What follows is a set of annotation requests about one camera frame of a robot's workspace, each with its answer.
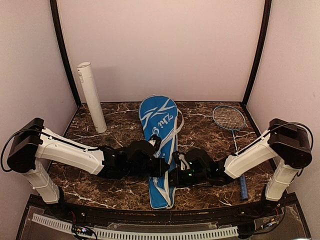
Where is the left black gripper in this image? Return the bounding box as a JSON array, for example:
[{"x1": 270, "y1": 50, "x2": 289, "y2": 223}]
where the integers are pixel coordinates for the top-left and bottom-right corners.
[{"x1": 126, "y1": 158, "x2": 171, "y2": 179}]

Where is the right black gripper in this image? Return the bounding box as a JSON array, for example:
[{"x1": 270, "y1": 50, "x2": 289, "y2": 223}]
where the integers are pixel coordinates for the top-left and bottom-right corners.
[{"x1": 162, "y1": 166, "x2": 209, "y2": 187}]

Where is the blue racket bag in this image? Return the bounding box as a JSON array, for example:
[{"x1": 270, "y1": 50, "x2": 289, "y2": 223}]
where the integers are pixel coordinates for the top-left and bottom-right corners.
[{"x1": 139, "y1": 95, "x2": 184, "y2": 210}]

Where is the blue badminton racket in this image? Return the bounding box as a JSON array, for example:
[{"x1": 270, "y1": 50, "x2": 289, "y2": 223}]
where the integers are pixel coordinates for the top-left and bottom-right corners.
[
  {"x1": 239, "y1": 174, "x2": 249, "y2": 201},
  {"x1": 212, "y1": 105, "x2": 246, "y2": 153}
]

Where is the white shuttlecock tube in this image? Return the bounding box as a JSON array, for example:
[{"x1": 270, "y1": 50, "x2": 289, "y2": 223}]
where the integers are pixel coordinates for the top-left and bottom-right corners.
[{"x1": 76, "y1": 62, "x2": 107, "y2": 133}]

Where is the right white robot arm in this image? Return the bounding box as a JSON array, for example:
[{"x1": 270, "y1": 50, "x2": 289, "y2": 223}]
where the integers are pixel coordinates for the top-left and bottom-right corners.
[{"x1": 168, "y1": 118, "x2": 314, "y2": 217}]

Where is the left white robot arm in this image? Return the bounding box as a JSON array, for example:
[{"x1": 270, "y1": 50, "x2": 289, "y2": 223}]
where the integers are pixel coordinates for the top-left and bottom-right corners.
[{"x1": 0, "y1": 117, "x2": 170, "y2": 218}]

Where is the small circuit board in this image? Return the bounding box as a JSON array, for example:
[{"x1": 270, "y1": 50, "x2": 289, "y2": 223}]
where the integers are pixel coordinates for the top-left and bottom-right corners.
[{"x1": 71, "y1": 224, "x2": 92, "y2": 236}]

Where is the white slotted cable duct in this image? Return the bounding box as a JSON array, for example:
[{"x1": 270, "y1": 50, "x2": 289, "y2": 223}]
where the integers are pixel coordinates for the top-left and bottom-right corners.
[{"x1": 31, "y1": 213, "x2": 239, "y2": 240}]

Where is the black front table rail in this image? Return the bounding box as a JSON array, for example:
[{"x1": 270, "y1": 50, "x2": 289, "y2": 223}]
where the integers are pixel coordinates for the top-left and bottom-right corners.
[{"x1": 45, "y1": 202, "x2": 285, "y2": 229}]

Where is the black left corner post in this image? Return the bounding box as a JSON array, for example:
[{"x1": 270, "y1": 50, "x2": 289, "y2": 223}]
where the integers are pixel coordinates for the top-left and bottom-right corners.
[{"x1": 49, "y1": 0, "x2": 82, "y2": 108}]

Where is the black corner post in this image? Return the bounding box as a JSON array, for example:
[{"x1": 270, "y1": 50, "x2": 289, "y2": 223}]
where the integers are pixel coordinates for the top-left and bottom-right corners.
[
  {"x1": 49, "y1": 0, "x2": 82, "y2": 108},
  {"x1": 241, "y1": 0, "x2": 272, "y2": 108}
]

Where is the black right corner post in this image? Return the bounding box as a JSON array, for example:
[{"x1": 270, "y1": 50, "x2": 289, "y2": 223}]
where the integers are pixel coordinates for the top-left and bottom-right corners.
[{"x1": 241, "y1": 0, "x2": 272, "y2": 108}]

